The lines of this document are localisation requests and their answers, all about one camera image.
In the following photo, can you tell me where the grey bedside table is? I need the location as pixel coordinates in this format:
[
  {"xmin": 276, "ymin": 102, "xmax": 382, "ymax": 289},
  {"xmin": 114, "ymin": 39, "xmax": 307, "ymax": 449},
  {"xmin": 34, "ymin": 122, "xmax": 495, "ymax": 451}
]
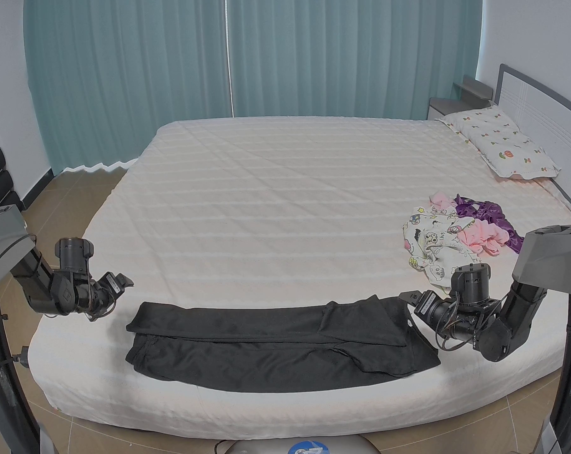
[{"xmin": 428, "ymin": 75, "xmax": 495, "ymax": 121}]

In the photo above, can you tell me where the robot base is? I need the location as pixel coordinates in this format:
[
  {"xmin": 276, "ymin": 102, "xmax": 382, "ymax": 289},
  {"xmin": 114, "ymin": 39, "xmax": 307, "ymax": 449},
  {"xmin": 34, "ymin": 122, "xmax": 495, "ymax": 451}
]
[{"xmin": 222, "ymin": 435, "xmax": 381, "ymax": 454}]

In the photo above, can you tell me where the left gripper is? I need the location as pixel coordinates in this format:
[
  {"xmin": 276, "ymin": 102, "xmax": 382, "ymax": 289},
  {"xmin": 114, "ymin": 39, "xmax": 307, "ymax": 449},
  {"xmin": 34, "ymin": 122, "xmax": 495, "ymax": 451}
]
[{"xmin": 94, "ymin": 272, "xmax": 125, "ymax": 304}]

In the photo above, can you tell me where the white printed garment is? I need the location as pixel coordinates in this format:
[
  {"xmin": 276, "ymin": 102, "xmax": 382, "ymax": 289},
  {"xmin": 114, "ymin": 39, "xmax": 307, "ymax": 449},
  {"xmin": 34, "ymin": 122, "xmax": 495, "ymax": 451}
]
[{"xmin": 401, "ymin": 205, "xmax": 482, "ymax": 285}]

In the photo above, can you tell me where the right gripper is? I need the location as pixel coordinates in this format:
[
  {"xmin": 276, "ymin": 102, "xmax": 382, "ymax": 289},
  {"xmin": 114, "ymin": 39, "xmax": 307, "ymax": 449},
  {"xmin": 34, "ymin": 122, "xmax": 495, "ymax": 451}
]
[{"xmin": 398, "ymin": 290, "xmax": 456, "ymax": 332}]

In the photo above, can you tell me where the bed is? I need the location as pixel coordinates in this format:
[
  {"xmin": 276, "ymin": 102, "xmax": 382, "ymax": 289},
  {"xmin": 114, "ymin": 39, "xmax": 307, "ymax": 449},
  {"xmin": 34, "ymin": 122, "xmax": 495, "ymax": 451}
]
[{"xmin": 28, "ymin": 63, "xmax": 571, "ymax": 436}]

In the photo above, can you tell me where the black T-shirt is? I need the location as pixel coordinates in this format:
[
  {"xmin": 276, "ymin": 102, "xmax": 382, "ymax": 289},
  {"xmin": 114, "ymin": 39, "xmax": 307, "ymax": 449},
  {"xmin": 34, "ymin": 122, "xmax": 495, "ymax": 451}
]
[{"xmin": 126, "ymin": 294, "xmax": 441, "ymax": 393}]

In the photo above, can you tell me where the white printed pillow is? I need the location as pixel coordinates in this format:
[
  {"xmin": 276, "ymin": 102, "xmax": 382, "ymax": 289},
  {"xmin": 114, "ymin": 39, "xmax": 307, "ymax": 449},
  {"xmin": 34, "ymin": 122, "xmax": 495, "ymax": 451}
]
[{"xmin": 434, "ymin": 106, "xmax": 561, "ymax": 179}]

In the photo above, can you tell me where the pink garment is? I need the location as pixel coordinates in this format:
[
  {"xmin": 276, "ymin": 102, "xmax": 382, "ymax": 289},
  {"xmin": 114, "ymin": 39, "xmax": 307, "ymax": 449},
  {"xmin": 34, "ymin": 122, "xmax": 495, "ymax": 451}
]
[{"xmin": 430, "ymin": 191, "xmax": 509, "ymax": 257}]

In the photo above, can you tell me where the purple garment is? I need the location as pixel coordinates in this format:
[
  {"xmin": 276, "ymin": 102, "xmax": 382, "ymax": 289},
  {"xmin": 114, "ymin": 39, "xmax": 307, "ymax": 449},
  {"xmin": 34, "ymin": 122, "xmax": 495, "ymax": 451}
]
[{"xmin": 454, "ymin": 196, "xmax": 525, "ymax": 254}]

